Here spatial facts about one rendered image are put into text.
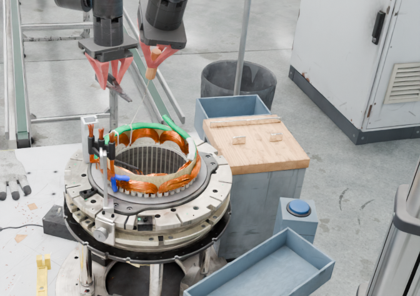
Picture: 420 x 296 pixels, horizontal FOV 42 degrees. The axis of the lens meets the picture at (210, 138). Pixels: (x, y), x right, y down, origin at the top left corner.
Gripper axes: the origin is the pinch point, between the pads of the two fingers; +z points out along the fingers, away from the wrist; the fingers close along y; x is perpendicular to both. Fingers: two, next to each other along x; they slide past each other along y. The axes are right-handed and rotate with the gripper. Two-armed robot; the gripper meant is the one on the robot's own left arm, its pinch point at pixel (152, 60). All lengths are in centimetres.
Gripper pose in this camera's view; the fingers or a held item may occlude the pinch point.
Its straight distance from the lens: 92.3
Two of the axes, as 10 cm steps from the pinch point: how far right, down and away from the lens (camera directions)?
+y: 1.6, 8.0, -5.8
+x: 9.5, 0.4, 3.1
